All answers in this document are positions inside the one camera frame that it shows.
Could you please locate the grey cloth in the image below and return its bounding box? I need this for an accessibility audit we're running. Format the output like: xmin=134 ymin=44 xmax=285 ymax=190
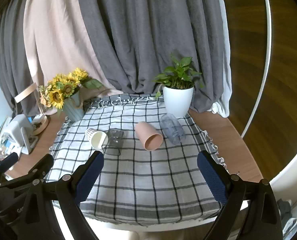
xmin=277 ymin=199 xmax=293 ymax=222

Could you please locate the pink curtain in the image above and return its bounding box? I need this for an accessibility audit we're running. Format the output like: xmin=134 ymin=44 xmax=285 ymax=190
xmin=23 ymin=0 xmax=124 ymax=103

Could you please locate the pink cup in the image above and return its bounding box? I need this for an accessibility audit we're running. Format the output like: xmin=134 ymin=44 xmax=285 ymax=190
xmin=135 ymin=121 xmax=163 ymax=151

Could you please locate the grey curtain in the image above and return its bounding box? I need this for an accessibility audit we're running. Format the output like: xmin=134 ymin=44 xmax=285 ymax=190
xmin=71 ymin=0 xmax=229 ymax=114
xmin=0 ymin=2 xmax=42 ymax=117

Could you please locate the teal ribbed vase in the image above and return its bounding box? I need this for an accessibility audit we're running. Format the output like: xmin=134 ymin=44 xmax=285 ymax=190
xmin=63 ymin=91 xmax=85 ymax=123

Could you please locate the clear bluish cup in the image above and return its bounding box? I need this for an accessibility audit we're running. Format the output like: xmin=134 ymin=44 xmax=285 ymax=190
xmin=159 ymin=113 xmax=187 ymax=145

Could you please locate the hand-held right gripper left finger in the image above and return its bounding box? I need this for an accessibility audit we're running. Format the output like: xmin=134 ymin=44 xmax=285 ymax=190
xmin=23 ymin=151 xmax=104 ymax=240

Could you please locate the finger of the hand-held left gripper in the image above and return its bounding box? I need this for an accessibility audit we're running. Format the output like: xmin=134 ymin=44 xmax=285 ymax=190
xmin=0 ymin=152 xmax=19 ymax=178
xmin=0 ymin=153 xmax=54 ymax=193

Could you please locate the white round hoop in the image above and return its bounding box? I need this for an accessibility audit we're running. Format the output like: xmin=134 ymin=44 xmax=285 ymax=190
xmin=240 ymin=0 xmax=273 ymax=138

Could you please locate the green plant in white pot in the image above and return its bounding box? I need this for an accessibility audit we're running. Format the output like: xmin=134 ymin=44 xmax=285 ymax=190
xmin=152 ymin=54 xmax=204 ymax=118

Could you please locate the sunflower bouquet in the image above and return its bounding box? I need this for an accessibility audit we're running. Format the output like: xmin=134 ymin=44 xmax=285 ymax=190
xmin=39 ymin=67 xmax=102 ymax=110

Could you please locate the white desk lamp wooden base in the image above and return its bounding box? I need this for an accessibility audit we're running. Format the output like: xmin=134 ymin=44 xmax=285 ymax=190
xmin=15 ymin=82 xmax=46 ymax=117

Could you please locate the checkered tablecloth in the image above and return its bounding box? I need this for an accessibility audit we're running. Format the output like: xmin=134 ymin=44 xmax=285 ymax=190
xmin=44 ymin=93 xmax=225 ymax=227

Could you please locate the round wooden box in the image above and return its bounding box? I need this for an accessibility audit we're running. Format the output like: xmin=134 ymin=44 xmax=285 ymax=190
xmin=31 ymin=115 xmax=49 ymax=135

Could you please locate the white desktop device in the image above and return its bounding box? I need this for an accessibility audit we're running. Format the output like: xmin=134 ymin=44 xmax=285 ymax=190
xmin=7 ymin=114 xmax=34 ymax=155

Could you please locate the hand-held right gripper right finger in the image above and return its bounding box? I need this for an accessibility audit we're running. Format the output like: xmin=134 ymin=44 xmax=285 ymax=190
xmin=197 ymin=151 xmax=284 ymax=240

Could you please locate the white curtain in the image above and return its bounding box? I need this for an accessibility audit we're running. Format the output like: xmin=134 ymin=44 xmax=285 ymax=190
xmin=209 ymin=0 xmax=233 ymax=118

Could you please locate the white cup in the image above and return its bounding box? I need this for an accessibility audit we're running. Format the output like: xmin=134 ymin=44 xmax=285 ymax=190
xmin=85 ymin=128 xmax=108 ymax=150

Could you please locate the dark transparent cup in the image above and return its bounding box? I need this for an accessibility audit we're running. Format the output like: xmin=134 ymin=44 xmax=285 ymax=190
xmin=102 ymin=128 xmax=124 ymax=155

